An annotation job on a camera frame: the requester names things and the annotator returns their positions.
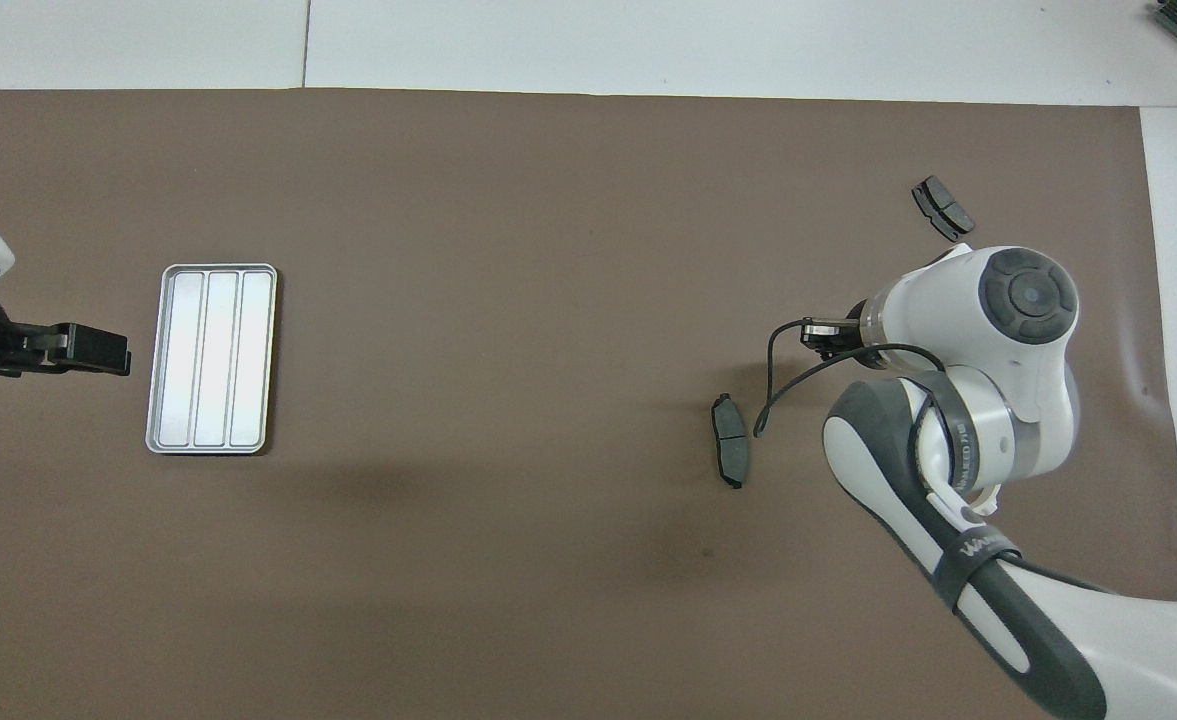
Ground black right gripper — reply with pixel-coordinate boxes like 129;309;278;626
800;325;867;363

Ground silver metal tray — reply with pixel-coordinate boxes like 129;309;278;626
145;263;280;457

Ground long grey brake pad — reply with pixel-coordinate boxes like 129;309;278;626
711;392;752;490

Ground short grey brake pad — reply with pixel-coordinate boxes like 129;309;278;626
911;175;977;244

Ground brown table mat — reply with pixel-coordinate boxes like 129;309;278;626
0;88;1177;720

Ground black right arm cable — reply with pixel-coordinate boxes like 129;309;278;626
753;316;949;439

